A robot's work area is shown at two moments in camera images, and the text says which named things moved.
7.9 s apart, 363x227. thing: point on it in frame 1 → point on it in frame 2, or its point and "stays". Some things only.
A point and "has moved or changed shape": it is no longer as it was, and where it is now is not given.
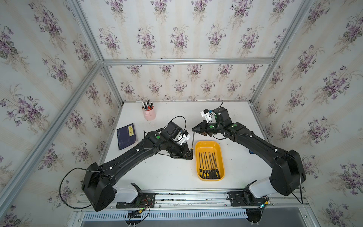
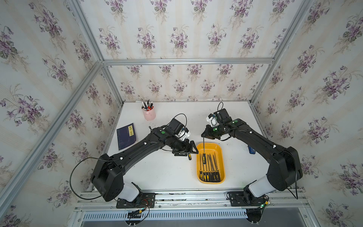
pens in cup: x=147 y=106 stays
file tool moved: x=207 y=170 has moved or changed shape
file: x=200 y=169 → x=204 y=176
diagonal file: x=192 y=149 has moved or changed shape
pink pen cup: x=150 y=115 stays
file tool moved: x=214 y=169 stays
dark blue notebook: x=126 y=136 stays
